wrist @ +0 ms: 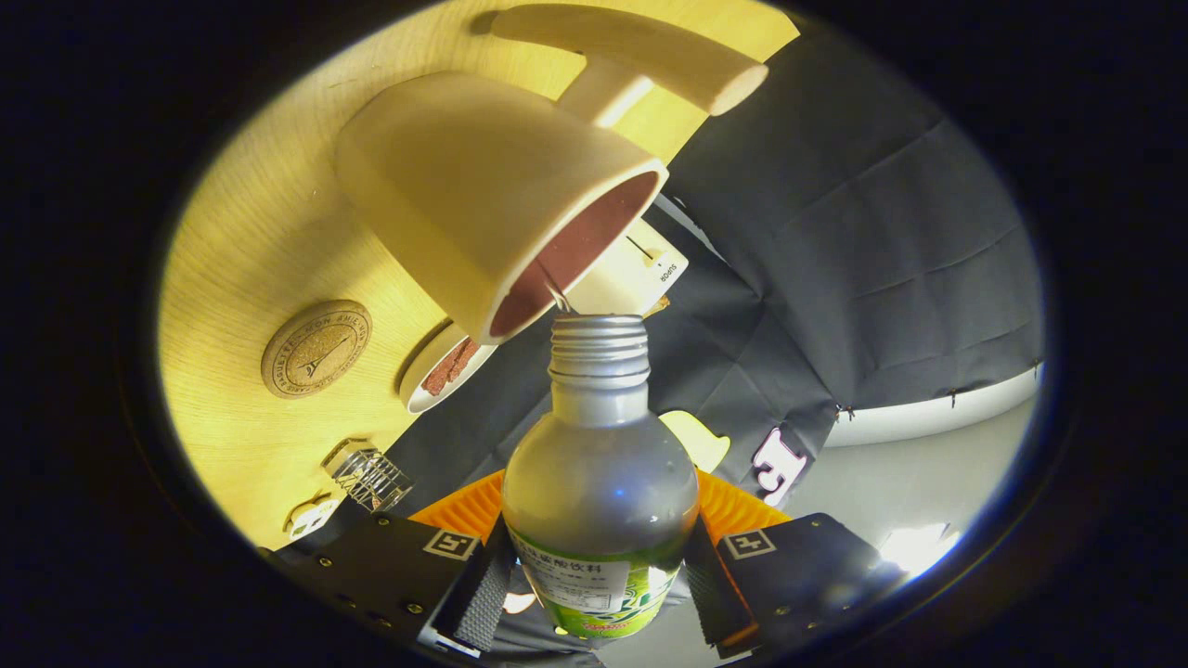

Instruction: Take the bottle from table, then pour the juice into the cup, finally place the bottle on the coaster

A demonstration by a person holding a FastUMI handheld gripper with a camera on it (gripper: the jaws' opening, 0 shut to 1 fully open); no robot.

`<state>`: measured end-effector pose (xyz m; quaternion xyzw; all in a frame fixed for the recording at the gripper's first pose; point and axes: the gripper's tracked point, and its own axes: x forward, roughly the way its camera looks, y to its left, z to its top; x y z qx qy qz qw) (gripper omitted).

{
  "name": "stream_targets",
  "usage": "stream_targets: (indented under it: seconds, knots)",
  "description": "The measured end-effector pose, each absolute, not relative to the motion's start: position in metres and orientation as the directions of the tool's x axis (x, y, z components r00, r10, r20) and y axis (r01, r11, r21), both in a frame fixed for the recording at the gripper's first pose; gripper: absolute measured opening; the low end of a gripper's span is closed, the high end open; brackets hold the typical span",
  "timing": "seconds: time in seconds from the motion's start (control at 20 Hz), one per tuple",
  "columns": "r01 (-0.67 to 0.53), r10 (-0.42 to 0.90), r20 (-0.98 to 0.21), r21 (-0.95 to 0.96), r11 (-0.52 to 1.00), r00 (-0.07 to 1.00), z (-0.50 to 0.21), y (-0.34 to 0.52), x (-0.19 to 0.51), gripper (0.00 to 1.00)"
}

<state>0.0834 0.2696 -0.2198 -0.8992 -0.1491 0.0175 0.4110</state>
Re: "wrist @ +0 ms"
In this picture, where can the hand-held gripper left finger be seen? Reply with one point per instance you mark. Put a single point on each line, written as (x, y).
(473, 594)

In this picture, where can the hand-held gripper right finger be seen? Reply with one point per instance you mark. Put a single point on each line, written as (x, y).
(719, 594)

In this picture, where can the reddish brown food slices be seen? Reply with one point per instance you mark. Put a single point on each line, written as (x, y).
(450, 366)

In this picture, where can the toast slice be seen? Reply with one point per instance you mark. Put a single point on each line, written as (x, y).
(657, 307)

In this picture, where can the white divided dish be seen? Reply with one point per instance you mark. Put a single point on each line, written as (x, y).
(311, 518)

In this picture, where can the wooden table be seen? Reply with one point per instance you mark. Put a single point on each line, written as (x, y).
(251, 241)

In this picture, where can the small white plate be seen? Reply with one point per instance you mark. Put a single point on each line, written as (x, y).
(427, 394)

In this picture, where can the silver bottle with green label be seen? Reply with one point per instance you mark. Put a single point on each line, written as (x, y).
(599, 482)

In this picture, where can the white toaster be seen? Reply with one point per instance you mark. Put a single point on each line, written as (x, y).
(640, 269)

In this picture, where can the round cork coaster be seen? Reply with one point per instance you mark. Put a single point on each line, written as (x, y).
(316, 350)

